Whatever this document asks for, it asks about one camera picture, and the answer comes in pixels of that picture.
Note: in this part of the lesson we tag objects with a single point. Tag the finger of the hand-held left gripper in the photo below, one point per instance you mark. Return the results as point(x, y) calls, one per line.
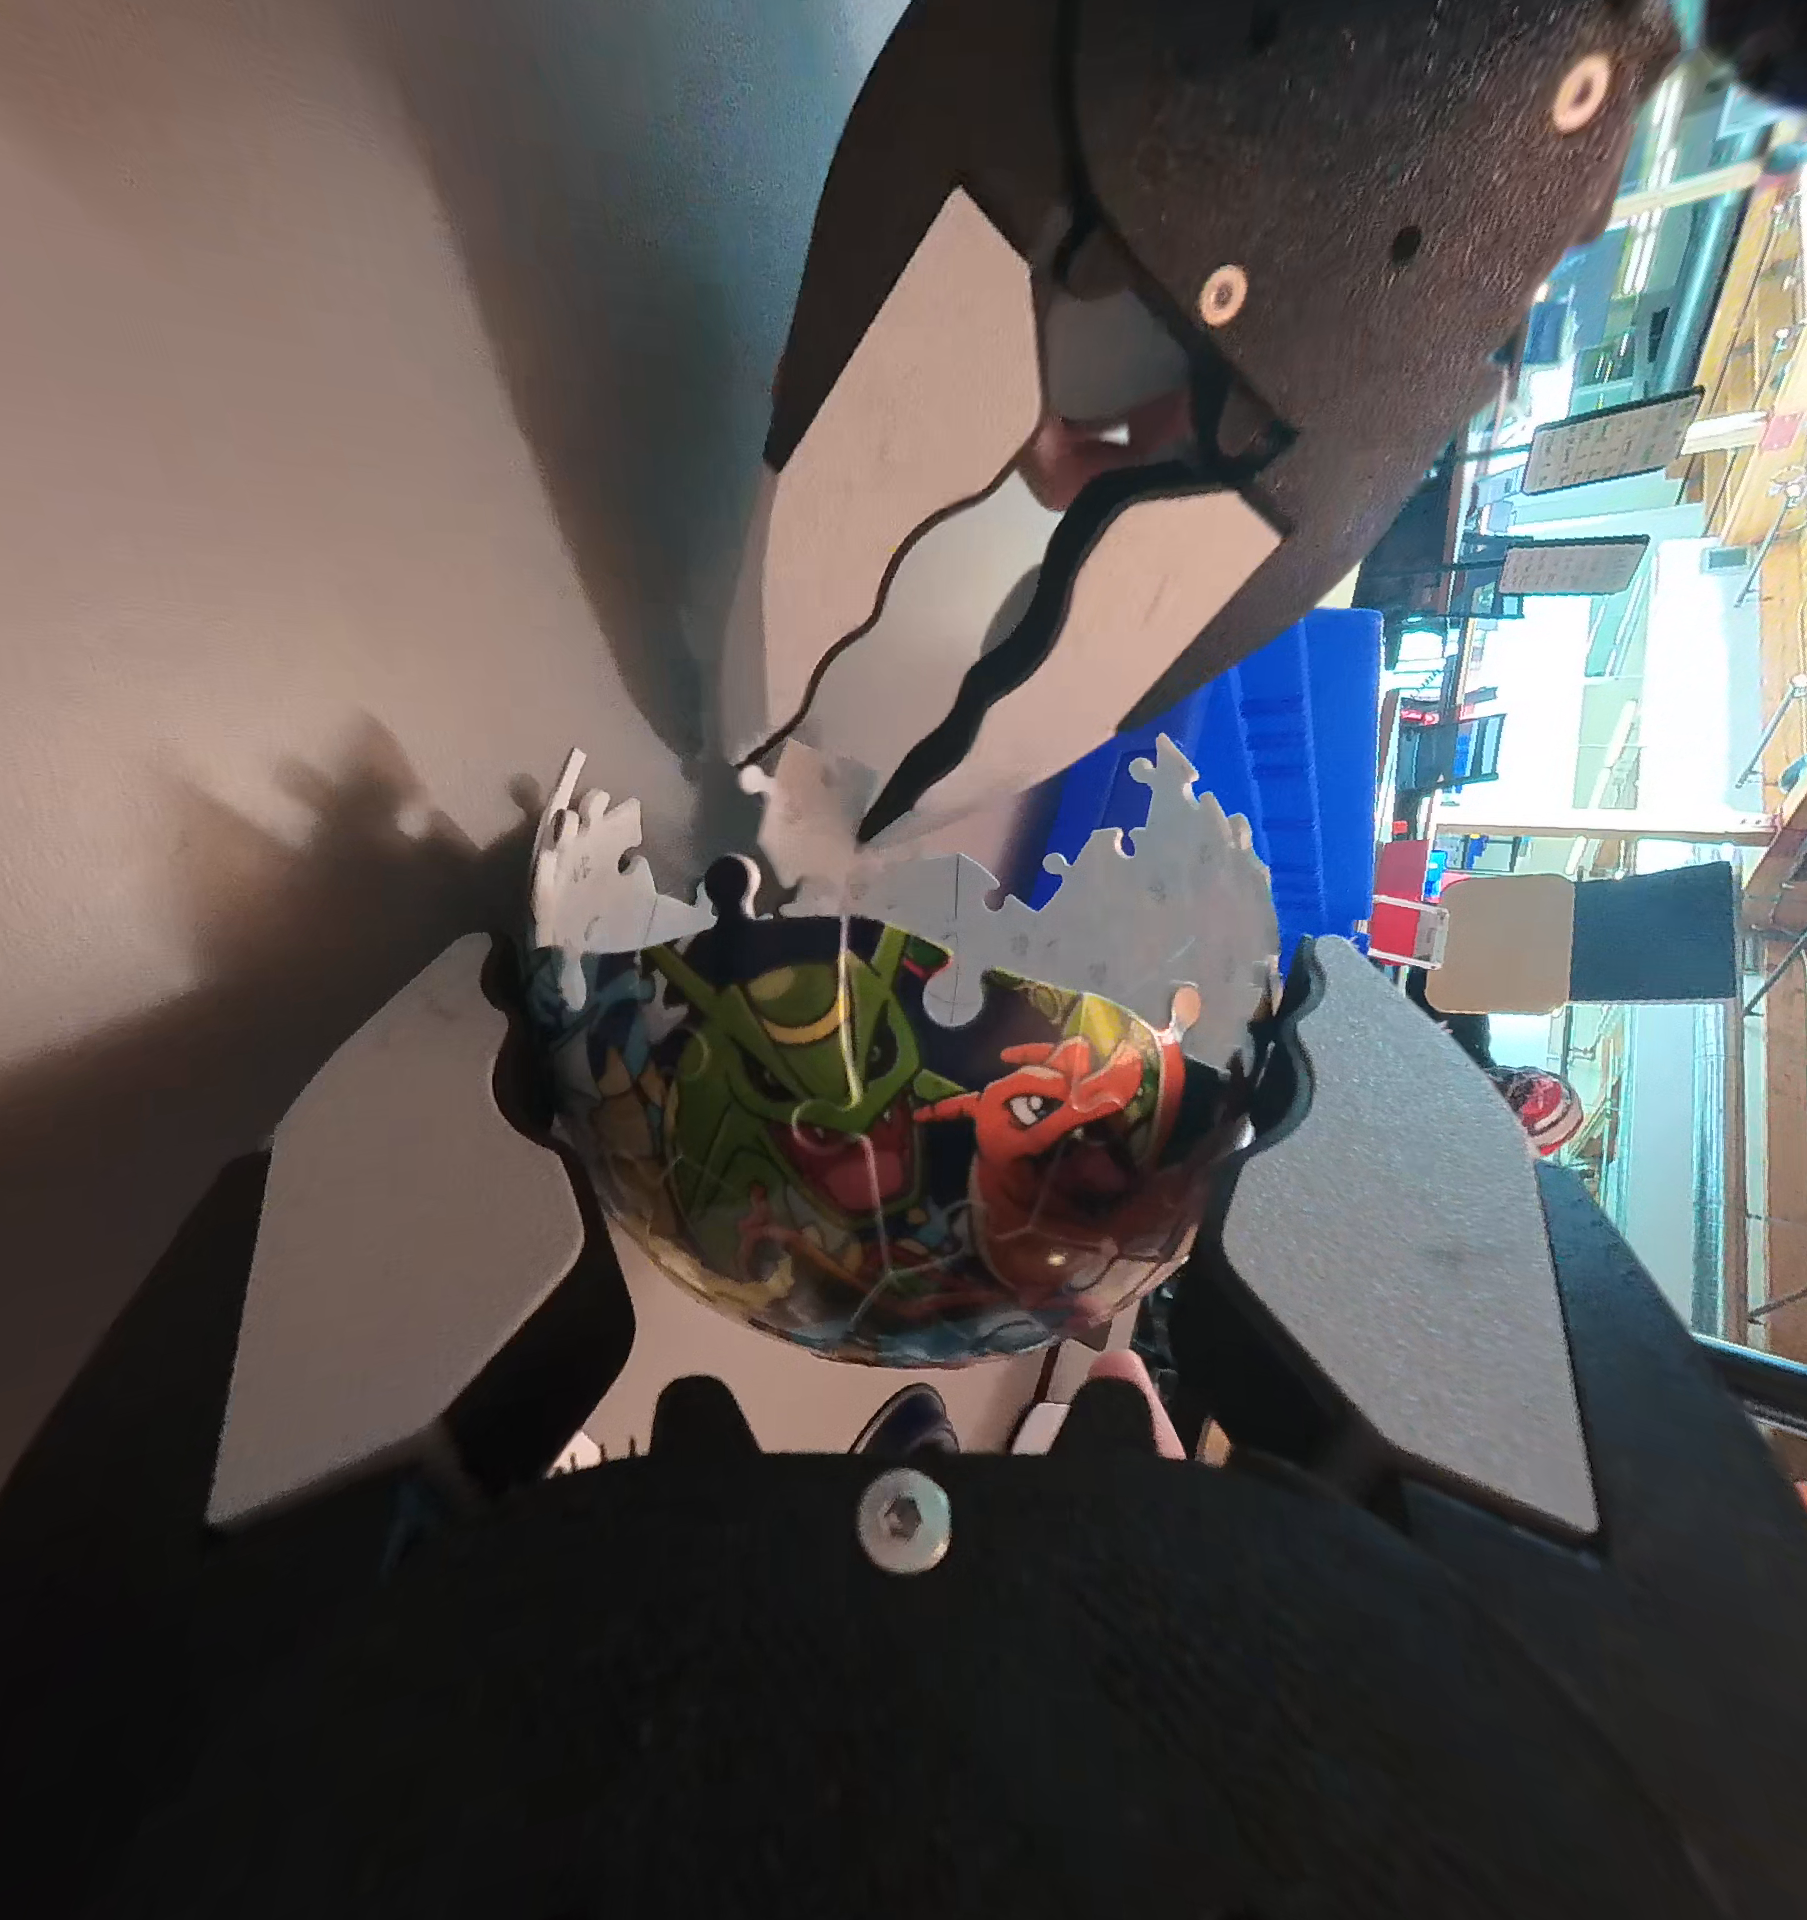
point(1142, 617)
point(905, 453)

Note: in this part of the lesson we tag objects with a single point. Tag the colourful half-built puzzle ball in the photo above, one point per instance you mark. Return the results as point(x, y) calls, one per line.
point(843, 1140)

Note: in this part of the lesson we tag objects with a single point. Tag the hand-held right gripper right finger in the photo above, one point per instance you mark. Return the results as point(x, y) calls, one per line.
point(1400, 1260)

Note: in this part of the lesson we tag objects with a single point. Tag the black board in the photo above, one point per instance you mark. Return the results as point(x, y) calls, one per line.
point(1654, 934)

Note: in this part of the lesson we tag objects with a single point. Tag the black round stand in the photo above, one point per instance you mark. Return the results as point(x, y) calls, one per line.
point(911, 1424)

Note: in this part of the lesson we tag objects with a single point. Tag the black metal bar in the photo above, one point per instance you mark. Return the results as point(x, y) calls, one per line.
point(1788, 1389)

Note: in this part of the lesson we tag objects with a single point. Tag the beige board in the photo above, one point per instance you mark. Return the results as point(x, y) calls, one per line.
point(1505, 947)

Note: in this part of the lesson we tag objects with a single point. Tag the red box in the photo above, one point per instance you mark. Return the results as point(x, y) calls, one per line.
point(1405, 901)

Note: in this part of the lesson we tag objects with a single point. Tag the blue plastic bin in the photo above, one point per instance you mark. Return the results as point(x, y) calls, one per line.
point(1293, 751)

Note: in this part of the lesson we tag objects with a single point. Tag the person's left hand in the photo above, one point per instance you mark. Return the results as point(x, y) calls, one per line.
point(1084, 467)

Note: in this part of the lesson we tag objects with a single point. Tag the hanging sign board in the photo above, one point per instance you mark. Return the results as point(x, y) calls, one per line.
point(1570, 567)
point(1609, 444)

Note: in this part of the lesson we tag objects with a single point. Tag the person's right hand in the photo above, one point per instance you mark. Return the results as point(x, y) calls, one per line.
point(1138, 1389)

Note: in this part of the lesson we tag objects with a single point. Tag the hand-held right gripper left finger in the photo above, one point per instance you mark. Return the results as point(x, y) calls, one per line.
point(394, 1260)

